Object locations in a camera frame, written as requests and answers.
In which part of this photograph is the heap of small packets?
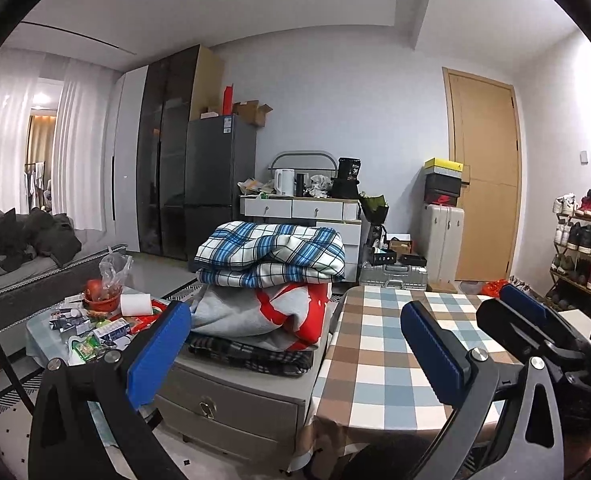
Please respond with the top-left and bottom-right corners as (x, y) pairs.
(49, 300), (166, 366)

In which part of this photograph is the glass coffee table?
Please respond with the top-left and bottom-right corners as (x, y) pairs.
(25, 287), (176, 376)

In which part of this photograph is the red black shoe box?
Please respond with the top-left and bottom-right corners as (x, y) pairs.
(424, 192), (460, 208)

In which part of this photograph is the paper clutter heap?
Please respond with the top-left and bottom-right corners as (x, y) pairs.
(238, 177), (275, 198)

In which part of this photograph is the clear plastic bag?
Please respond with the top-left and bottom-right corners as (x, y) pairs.
(98, 252), (133, 293)

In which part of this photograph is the black paper bag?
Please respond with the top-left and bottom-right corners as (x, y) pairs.
(329, 156), (361, 200)

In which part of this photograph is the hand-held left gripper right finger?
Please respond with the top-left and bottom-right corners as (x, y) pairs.
(400, 301), (566, 480)

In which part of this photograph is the open cardboard box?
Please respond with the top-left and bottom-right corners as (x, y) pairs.
(232, 100), (274, 128)

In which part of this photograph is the grey metal frame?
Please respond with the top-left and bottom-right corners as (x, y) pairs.
(268, 150), (339, 181)

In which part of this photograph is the checked tablecloth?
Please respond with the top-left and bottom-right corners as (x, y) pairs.
(295, 285), (531, 466)

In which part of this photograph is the grey refrigerator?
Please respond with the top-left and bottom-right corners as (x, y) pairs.
(184, 115), (257, 261)

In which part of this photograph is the grey sofa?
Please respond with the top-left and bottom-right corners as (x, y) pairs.
(0, 242), (128, 361)

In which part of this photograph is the dark wrapped flower bouquet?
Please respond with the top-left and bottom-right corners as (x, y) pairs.
(358, 192), (391, 241)

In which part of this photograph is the white hard suitcase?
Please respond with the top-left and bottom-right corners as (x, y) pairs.
(418, 203), (466, 286)

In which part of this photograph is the white sheer curtain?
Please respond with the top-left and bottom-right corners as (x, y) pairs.
(0, 45), (126, 233)

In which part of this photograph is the black box with white marks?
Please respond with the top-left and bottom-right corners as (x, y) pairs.
(368, 247), (399, 267)

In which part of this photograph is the wooden door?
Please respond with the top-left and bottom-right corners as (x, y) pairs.
(443, 66), (521, 283)

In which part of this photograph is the red bowl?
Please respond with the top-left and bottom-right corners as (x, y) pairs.
(82, 280), (123, 316)

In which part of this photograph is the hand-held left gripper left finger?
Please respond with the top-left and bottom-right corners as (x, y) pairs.
(28, 300), (192, 480)

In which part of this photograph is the wooden shoe rack with shoes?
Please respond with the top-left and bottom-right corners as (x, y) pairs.
(545, 189), (591, 306)

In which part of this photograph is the silver hard suitcase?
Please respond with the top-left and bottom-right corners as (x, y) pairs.
(359, 261), (429, 292)

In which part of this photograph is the dark plaid garment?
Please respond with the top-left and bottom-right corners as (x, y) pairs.
(188, 335), (316, 378)

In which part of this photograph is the yellow grey shoe box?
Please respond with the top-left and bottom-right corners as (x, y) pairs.
(424, 157), (465, 179)

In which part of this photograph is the red grey sweatshirt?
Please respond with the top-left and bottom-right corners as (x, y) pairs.
(190, 280), (333, 353)

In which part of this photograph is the white drawer desk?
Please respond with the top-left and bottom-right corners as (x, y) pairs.
(239, 194), (363, 271)

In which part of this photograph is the toilet paper roll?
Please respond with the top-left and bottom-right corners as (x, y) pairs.
(120, 292), (154, 317)

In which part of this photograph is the patterned floor rug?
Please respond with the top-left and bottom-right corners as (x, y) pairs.
(0, 360), (166, 480)

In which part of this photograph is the blue white plaid shirt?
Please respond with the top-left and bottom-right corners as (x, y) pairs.
(195, 221), (347, 290)

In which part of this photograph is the grey drawer cabinet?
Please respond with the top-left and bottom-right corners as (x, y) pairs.
(152, 345), (326, 476)

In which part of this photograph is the dark blanket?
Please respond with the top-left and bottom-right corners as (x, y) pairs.
(0, 206), (82, 281)

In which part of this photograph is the dark glass wardrobe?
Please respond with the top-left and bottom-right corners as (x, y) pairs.
(138, 44), (226, 261)

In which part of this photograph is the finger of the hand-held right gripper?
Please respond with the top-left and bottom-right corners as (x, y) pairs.
(475, 297), (576, 376)
(499, 282), (591, 356)

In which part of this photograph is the white electric kettle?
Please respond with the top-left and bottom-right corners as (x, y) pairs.
(274, 169), (296, 197)

